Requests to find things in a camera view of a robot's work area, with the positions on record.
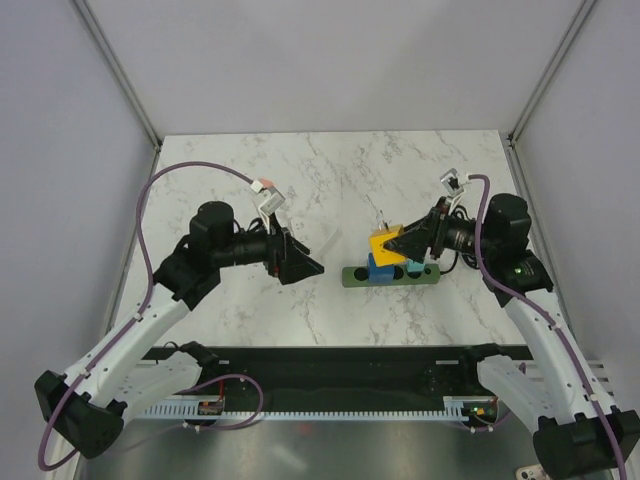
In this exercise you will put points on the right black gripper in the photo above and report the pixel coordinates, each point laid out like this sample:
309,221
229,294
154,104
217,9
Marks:
428,231

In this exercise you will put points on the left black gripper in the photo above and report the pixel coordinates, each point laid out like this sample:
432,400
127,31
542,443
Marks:
287,258

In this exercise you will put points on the teal plug adapter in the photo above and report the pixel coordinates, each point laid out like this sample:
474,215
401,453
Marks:
414,269

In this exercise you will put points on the blue cube socket adapter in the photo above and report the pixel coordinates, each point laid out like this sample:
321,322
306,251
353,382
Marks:
379,275

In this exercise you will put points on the green power strip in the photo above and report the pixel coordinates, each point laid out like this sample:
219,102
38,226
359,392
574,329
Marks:
357,277

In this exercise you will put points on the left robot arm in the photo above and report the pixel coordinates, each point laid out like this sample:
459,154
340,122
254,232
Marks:
90,403

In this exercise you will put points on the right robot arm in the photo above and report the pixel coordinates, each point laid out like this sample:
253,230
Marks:
576,426

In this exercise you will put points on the white triangular power strip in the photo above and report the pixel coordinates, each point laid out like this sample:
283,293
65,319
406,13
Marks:
319,235

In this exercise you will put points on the smartphone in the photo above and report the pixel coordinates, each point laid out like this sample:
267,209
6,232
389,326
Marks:
531,472

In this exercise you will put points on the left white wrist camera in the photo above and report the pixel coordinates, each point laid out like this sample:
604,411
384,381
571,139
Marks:
266,201

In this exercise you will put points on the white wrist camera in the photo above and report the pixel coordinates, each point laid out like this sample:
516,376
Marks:
454,183
266,201

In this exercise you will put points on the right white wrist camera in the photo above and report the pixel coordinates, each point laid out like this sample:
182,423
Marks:
454,183

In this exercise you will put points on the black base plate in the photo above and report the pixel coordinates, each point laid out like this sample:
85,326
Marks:
347,377

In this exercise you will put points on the white slotted cable duct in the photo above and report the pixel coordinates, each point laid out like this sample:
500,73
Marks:
189,408

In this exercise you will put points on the left aluminium frame post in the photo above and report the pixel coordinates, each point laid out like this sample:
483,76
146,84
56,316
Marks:
98,36

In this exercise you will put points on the aluminium frame post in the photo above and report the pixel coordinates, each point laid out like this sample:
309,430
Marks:
98,36
561,52

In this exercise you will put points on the right aluminium frame post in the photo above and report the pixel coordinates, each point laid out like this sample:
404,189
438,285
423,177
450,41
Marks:
561,52

